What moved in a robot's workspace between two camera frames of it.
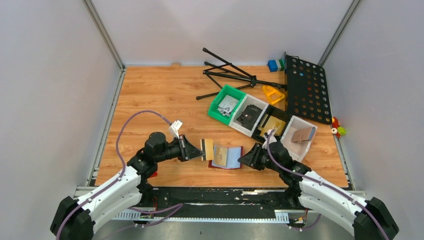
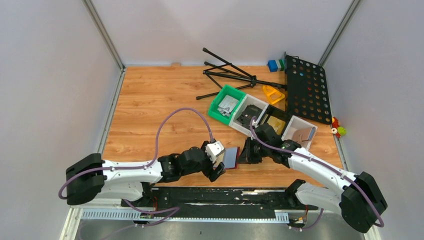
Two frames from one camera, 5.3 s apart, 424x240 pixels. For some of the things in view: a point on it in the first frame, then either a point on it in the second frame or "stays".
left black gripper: x=187 y=151 to x=212 y=173
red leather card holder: x=226 y=157 stays
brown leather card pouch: x=303 y=134 stays
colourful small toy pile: x=336 y=129 stays
